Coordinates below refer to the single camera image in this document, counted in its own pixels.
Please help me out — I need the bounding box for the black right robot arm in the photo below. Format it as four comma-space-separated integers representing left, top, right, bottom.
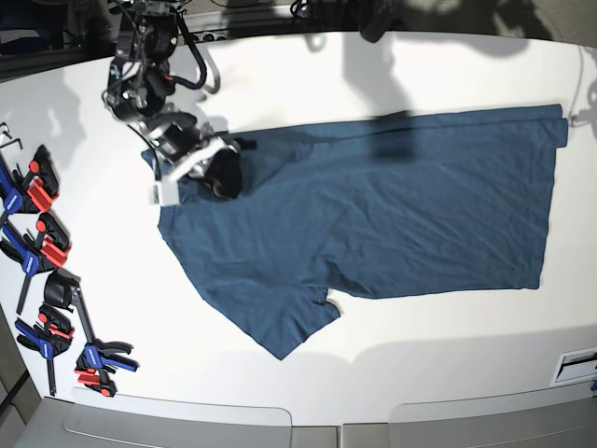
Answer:
102, 1, 242, 205

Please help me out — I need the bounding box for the blue black bar clamp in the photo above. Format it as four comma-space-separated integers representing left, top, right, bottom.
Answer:
44, 271, 139, 398

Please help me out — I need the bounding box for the dark blue T-shirt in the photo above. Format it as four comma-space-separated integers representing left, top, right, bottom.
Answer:
158, 104, 568, 359

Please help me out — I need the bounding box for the blue red bar clamp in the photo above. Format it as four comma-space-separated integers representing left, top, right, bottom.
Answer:
1, 212, 71, 315
1, 146, 59, 226
15, 303, 74, 397

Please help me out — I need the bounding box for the grey chair back right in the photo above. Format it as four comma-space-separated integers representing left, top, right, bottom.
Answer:
340, 385, 597, 448

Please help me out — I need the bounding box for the grey chair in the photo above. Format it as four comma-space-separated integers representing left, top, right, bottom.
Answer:
15, 399, 339, 447
340, 385, 597, 448

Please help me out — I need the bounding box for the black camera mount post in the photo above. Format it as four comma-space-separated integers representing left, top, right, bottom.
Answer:
358, 0, 402, 43

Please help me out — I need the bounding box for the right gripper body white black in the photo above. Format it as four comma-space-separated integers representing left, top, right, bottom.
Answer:
139, 111, 229, 180

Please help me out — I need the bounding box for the silver metal hook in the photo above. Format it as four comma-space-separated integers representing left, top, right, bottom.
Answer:
0, 122, 23, 150

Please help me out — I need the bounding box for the grey chair back left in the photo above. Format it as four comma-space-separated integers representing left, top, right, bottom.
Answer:
15, 399, 339, 447

